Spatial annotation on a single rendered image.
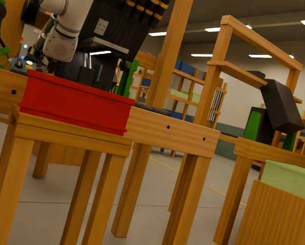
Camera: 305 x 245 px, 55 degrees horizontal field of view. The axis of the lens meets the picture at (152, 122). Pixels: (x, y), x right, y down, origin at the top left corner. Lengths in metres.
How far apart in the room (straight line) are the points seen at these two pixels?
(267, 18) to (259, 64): 2.58
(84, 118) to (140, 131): 0.46
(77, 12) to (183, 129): 0.72
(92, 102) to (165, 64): 1.21
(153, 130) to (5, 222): 0.72
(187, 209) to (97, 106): 0.88
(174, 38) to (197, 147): 0.87
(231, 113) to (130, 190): 10.11
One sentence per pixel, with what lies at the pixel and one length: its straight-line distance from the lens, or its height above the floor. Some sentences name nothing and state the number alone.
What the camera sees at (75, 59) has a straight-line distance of 1.59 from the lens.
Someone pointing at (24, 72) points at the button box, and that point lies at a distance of 1.15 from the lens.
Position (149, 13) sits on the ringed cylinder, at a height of 1.32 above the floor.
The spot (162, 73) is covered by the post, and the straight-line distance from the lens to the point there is 2.03.
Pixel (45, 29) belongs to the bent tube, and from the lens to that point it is 1.54.
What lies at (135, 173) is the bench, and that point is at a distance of 2.06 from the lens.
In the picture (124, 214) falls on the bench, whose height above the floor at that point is 0.17.
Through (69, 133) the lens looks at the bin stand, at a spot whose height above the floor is 0.78.
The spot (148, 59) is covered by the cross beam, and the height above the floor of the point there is 1.24.
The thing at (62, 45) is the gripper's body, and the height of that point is 1.03.
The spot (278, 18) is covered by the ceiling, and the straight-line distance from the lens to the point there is 9.60.
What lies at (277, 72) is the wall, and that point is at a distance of 11.43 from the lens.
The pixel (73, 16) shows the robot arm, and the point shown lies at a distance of 1.02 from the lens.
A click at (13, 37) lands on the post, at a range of 1.76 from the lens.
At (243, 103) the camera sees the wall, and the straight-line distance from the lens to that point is 11.78.
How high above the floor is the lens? 0.90
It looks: 2 degrees down
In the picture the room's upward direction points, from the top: 16 degrees clockwise
